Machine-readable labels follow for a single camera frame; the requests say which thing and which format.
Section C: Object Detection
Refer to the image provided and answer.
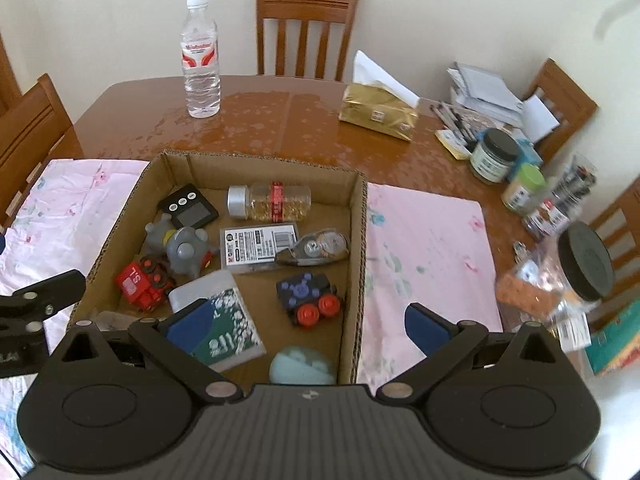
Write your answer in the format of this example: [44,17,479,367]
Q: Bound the brown cardboard box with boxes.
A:
[72,152,367,390]

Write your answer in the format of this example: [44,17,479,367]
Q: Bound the clear pen holder cup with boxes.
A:
[523,154,597,240]

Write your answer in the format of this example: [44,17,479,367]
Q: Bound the clear plastic water bottle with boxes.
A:
[180,0,221,118]

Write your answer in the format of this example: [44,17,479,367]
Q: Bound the gold tissue pack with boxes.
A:
[338,50,420,142]

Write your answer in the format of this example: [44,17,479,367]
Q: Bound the teal small box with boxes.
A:
[506,129,542,182]

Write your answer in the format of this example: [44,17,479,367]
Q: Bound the white jar dark lid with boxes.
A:
[470,128,520,184]

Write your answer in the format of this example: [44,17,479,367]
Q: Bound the medical cotton swab box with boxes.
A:
[169,270,266,373]

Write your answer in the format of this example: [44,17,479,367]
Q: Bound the correction tape dispenser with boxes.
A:
[274,229,349,266]

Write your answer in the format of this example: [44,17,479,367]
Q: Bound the red toy train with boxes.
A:
[115,255,177,312]

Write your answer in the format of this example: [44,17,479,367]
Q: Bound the colourful paper bag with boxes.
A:
[586,300,640,375]

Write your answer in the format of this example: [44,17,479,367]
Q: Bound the black toy cube red wheels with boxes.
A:
[276,272,344,328]

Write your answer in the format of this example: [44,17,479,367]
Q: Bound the glass jar silver lid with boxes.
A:
[227,181,312,223]

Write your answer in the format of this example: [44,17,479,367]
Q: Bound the wooden chair behind bottle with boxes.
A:
[256,0,359,81]

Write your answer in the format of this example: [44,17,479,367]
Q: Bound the grey toy figure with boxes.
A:
[143,214,219,280]

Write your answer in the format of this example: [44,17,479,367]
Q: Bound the black digital timer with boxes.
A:
[157,183,219,229]

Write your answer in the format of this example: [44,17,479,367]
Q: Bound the wooden chair left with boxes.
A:
[1,51,84,229]

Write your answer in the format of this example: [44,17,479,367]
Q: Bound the large jar black lid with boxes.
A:
[495,221,614,332]

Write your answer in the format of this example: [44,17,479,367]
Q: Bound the small jar green lid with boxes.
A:
[501,162,546,212]

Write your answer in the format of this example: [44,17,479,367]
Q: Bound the stack of papers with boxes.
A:
[447,63,523,128]

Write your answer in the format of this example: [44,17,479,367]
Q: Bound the pink floral tablecloth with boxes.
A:
[0,158,504,476]

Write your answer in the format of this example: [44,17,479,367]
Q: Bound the clear plastic case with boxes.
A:
[220,222,298,274]

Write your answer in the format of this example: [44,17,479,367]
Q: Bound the yellow flat packet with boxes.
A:
[435,129,471,160]

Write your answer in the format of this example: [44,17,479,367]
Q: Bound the wooden chair near right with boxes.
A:
[588,178,639,332]

